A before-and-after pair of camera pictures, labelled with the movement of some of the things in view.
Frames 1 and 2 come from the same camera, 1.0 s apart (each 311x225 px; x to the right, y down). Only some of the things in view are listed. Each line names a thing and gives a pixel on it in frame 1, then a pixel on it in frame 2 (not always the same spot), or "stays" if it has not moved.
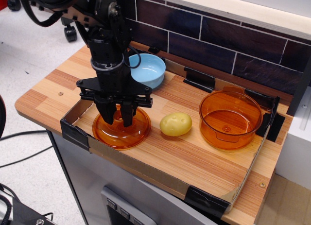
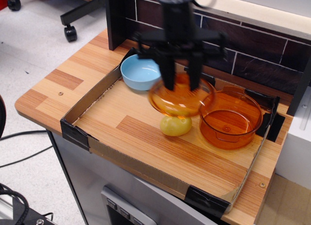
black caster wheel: [14, 3] stays
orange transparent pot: [228, 118] stays
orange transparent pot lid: [116, 136] to [181, 101]
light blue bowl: [151, 71] stays
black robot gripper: [113, 83] to [180, 37]
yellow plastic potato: [176, 124] stays
